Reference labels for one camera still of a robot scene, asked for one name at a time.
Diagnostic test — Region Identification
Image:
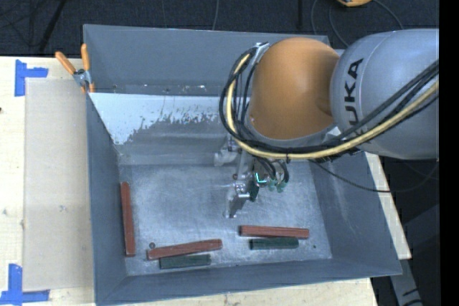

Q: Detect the pale wood flat board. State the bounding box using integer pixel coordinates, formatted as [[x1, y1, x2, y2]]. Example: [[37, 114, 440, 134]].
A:
[[22, 77, 95, 292]]

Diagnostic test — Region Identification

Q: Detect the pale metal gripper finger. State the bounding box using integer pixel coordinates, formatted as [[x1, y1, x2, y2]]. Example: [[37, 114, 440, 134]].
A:
[[228, 191, 251, 219], [224, 181, 250, 218]]

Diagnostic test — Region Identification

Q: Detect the dark green flat block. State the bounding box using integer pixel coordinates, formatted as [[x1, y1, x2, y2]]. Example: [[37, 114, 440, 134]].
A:
[[158, 253, 213, 270], [249, 236, 301, 251]]

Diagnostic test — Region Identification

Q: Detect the red-brown flat block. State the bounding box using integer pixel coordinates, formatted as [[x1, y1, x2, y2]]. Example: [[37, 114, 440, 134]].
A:
[[238, 224, 311, 240], [146, 238, 224, 262], [119, 181, 137, 258]]

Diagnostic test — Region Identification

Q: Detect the grey metal bin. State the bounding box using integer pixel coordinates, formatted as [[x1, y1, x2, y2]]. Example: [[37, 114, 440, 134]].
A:
[[82, 24, 404, 306]]

